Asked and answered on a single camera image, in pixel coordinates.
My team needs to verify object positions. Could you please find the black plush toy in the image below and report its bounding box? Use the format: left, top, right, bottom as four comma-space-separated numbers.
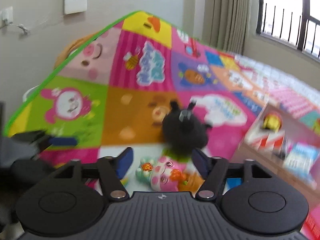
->
162, 100, 213, 156

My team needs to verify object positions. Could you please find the pink pig figurine toy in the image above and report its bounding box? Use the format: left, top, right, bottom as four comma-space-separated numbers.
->
136, 155, 192, 192

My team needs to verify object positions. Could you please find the blue white wipes pack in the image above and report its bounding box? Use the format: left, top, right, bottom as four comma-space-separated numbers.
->
283, 142, 319, 180

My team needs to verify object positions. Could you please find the red white booklet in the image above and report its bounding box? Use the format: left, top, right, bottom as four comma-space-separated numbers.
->
245, 126, 285, 153

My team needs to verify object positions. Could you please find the pink cardboard box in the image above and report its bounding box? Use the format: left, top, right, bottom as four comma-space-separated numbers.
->
231, 103, 319, 208

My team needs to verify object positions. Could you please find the colourful cartoon play mat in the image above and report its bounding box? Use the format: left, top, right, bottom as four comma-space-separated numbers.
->
3, 10, 320, 240

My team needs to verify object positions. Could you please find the yellow pink cupcake toy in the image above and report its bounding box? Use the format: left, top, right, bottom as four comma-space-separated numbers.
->
262, 112, 282, 132

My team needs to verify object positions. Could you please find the beige curtain left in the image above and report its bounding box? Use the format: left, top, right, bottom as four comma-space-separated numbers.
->
183, 0, 251, 54

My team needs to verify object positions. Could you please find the dark framed window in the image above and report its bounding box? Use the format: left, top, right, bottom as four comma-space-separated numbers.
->
256, 0, 319, 60

